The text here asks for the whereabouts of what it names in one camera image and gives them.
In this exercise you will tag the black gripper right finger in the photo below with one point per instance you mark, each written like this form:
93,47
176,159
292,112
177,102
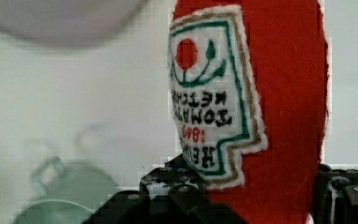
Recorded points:
335,196

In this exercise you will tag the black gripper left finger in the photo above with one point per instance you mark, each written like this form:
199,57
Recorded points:
171,194

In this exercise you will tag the red plush ketchup bottle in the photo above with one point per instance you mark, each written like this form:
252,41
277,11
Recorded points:
248,81

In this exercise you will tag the lavender round plate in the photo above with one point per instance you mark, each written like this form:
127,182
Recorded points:
65,22

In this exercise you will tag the green metal cup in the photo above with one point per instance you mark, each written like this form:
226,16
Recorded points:
65,195

